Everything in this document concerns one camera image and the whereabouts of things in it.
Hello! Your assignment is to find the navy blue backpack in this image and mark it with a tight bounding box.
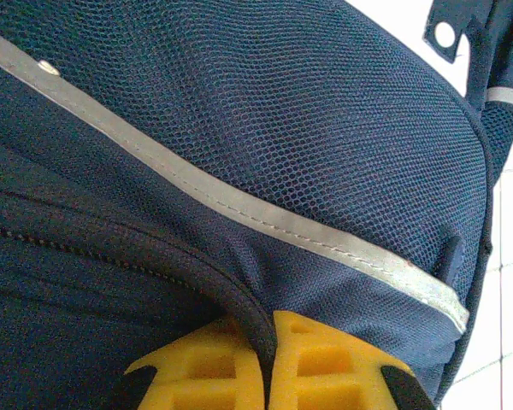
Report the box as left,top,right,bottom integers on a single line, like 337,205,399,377
0,0,513,410

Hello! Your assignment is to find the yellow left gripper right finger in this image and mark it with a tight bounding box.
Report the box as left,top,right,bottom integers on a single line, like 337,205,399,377
269,310,438,410

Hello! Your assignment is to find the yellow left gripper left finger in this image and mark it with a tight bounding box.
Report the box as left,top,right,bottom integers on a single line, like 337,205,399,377
122,319,268,410

